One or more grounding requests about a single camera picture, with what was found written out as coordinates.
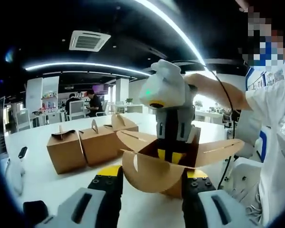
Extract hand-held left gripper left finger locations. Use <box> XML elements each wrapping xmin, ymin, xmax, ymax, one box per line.
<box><xmin>57</xmin><ymin>165</ymin><xmax>124</xmax><ymax>228</ymax></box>

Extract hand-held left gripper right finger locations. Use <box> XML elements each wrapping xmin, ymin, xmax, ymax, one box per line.
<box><xmin>181</xmin><ymin>170</ymin><xmax>249</xmax><ymax>228</ymax></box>

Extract brown paper box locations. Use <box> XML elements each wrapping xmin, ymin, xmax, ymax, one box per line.
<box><xmin>46</xmin><ymin>125</ymin><xmax>86</xmax><ymax>175</ymax></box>
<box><xmin>104</xmin><ymin>114</ymin><xmax>140</xmax><ymax>133</ymax></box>
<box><xmin>115</xmin><ymin>127</ymin><xmax>245</xmax><ymax>200</ymax></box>
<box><xmin>78</xmin><ymin>119</ymin><xmax>124</xmax><ymax>167</ymax></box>

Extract white office desks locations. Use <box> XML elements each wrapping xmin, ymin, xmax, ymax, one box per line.
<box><xmin>108</xmin><ymin>104</ymin><xmax>144</xmax><ymax>115</ymax></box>

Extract long curved ceiling light strip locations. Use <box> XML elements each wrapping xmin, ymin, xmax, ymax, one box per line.
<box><xmin>134</xmin><ymin>0</ymin><xmax>216</xmax><ymax>73</ymax></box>

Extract white swivel chair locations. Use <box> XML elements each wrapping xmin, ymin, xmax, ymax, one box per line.
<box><xmin>224</xmin><ymin>133</ymin><xmax>264</xmax><ymax>198</ymax></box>

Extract black smartphone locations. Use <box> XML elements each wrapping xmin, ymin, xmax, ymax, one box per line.
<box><xmin>22</xmin><ymin>200</ymin><xmax>49</xmax><ymax>221</ymax></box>

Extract ceiling air conditioner unit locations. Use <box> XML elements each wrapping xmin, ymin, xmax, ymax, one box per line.
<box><xmin>68</xmin><ymin>30</ymin><xmax>112</xmax><ymax>52</ymax></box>

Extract person's white shirt torso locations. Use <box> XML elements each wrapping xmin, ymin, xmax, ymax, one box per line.
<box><xmin>246</xmin><ymin>78</ymin><xmax>285</xmax><ymax>224</ymax></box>

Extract white mesh office chair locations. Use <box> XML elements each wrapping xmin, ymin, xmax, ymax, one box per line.
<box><xmin>15</xmin><ymin>108</ymin><xmax>32</xmax><ymax>132</ymax></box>
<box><xmin>67</xmin><ymin>100</ymin><xmax>86</xmax><ymax>121</ymax></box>

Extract white rounded object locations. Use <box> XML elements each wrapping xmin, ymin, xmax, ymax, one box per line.
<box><xmin>5</xmin><ymin>157</ymin><xmax>26</xmax><ymax>196</ymax></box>

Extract black computer mouse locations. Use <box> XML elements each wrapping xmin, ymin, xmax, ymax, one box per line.
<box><xmin>18</xmin><ymin>146</ymin><xmax>29</xmax><ymax>159</ymax></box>

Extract shelf with colourful goods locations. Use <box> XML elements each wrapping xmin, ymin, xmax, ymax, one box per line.
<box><xmin>41</xmin><ymin>93</ymin><xmax>59</xmax><ymax>113</ymax></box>

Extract purple wall screen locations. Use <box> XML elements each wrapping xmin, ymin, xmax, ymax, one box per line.
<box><xmin>93</xmin><ymin>85</ymin><xmax>109</xmax><ymax>94</ymax></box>

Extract wall poster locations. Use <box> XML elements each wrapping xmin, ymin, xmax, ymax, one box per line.
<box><xmin>246</xmin><ymin>60</ymin><xmax>285</xmax><ymax>91</ymax></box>

